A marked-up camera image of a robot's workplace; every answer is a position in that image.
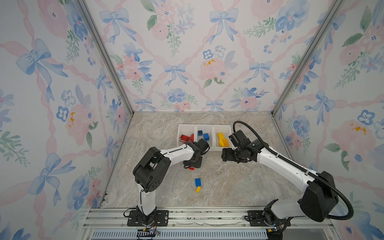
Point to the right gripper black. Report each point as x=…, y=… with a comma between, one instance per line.
x=227, y=151

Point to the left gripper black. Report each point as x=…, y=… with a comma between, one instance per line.
x=198, y=165

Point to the yellow curved lego brick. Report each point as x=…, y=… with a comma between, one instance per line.
x=225, y=141

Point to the long red lego brick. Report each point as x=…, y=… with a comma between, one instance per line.
x=184, y=139

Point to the white bin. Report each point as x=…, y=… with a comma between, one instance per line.
x=185, y=129
x=221, y=132
x=207, y=129

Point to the yellow long lego brick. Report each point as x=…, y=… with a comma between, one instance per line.
x=222, y=143

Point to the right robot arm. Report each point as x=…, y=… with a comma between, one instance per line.
x=317, y=199

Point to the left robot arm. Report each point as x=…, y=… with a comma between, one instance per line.
x=151, y=170

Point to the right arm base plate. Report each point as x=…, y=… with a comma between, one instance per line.
x=265, y=219

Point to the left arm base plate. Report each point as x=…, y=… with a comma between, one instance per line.
x=158, y=218

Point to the aluminium rail frame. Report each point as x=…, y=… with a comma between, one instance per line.
x=200, y=223

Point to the left aluminium corner post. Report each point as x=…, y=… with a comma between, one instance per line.
x=95, y=34

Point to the aluminium corner post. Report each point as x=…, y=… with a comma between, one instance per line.
x=95, y=34
x=321, y=32

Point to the right aluminium corner post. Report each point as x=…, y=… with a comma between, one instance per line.
x=321, y=32

